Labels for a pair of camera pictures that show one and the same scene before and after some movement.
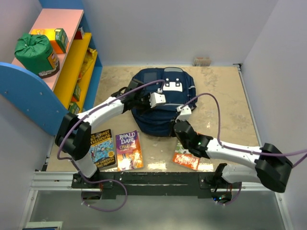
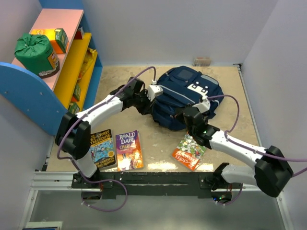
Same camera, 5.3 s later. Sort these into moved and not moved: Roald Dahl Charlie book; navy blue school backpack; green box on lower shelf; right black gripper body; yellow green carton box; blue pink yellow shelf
Moved: right black gripper body; navy blue school backpack
Not moved: Roald Dahl Charlie book; blue pink yellow shelf; yellow green carton box; green box on lower shelf
